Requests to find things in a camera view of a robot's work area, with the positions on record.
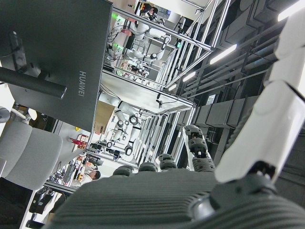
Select aluminium frame cell with canopy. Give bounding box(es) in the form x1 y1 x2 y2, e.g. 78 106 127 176
87 71 196 167

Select gray office chair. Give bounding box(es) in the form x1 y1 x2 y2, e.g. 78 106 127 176
0 108 64 191

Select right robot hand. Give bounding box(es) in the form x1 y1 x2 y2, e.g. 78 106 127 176
44 7 305 229

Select red bottle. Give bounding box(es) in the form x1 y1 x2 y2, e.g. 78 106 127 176
68 136 87 146

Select person in white shirt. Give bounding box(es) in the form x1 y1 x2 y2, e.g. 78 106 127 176
71 167 102 189

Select brown cardboard box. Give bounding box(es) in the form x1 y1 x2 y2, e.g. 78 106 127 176
93 100 115 135

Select white robot with black joints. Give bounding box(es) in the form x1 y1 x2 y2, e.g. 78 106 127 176
123 20 172 60
112 100 145 158

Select black rectangular panel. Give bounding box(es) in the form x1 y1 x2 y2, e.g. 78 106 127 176
0 177 34 229

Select black monitor stand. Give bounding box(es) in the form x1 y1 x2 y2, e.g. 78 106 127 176
0 0 113 133

